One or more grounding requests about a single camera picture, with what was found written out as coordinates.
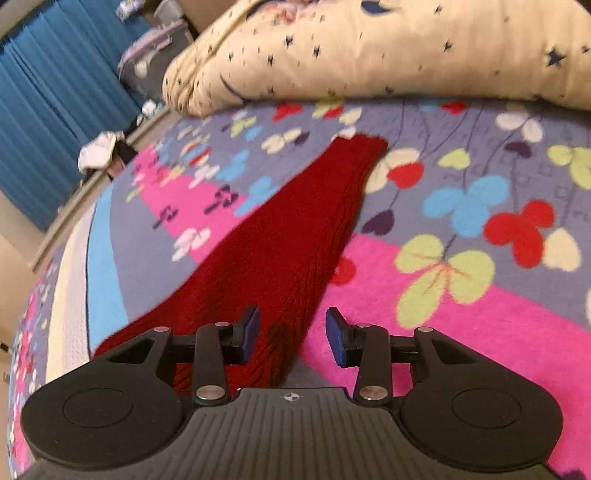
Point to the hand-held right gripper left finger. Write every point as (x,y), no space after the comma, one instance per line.
(251,333)

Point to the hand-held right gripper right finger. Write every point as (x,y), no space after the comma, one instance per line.
(334,339)

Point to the red knit sweater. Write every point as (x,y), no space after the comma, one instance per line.
(295,240)

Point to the white clothes pile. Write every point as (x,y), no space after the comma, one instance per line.
(98,147)

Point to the floral striped bed sheet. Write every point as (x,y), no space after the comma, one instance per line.
(461,240)

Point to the dark cloth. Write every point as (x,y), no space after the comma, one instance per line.
(121,159)

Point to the cream star-print duvet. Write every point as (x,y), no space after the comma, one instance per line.
(369,50)

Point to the clear plastic storage bin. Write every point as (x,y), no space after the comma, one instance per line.
(152,60)

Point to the blue curtain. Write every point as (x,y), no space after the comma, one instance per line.
(51,106)

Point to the small clear plastic box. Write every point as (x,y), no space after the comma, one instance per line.
(168,10)

